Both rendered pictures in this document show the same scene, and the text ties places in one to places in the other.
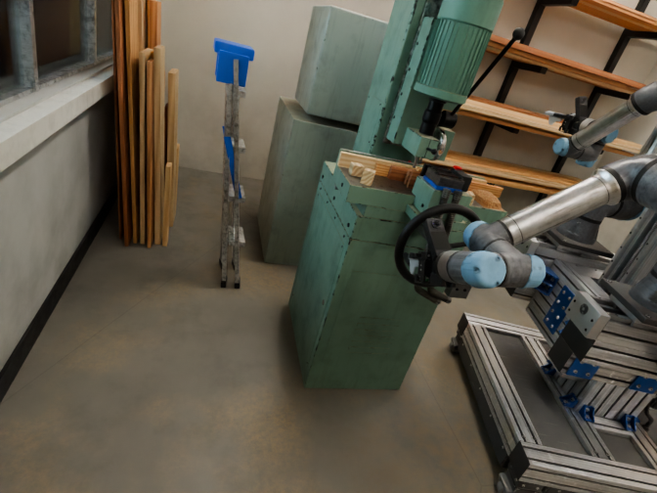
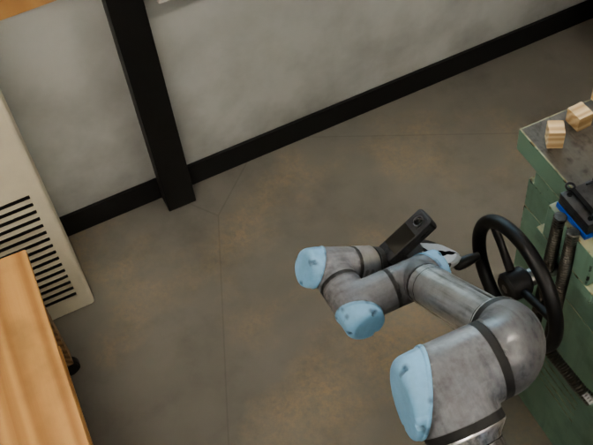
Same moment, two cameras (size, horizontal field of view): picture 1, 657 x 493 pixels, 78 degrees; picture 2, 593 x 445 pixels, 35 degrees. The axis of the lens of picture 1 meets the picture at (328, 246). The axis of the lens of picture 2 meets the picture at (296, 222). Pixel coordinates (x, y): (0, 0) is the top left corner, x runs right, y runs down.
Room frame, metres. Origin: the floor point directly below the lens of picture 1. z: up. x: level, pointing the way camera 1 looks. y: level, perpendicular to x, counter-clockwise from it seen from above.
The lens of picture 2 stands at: (0.75, -1.31, 2.36)
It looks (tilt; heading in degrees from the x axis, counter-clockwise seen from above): 52 degrees down; 90
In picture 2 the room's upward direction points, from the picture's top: 8 degrees counter-clockwise
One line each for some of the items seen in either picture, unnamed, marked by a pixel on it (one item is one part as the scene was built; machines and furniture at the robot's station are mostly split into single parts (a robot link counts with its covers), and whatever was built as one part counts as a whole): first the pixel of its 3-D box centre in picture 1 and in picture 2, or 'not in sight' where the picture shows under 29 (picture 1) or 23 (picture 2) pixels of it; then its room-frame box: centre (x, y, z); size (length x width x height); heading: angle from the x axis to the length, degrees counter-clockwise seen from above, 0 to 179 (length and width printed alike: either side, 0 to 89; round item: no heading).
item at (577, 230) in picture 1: (581, 225); not in sight; (1.66, -0.98, 0.87); 0.15 x 0.15 x 0.10
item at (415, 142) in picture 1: (418, 145); not in sight; (1.49, -0.21, 1.03); 0.14 x 0.07 x 0.09; 19
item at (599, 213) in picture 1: (597, 200); not in sight; (1.66, -0.98, 0.98); 0.13 x 0.12 x 0.14; 109
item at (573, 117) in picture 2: (356, 169); (579, 116); (1.35, -0.02, 0.92); 0.04 x 0.04 x 0.04; 22
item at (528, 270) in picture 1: (510, 266); (361, 301); (0.84, -0.40, 0.94); 0.11 x 0.11 x 0.08; 18
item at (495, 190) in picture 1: (440, 181); not in sight; (1.51, -0.34, 0.92); 0.54 x 0.02 x 0.04; 109
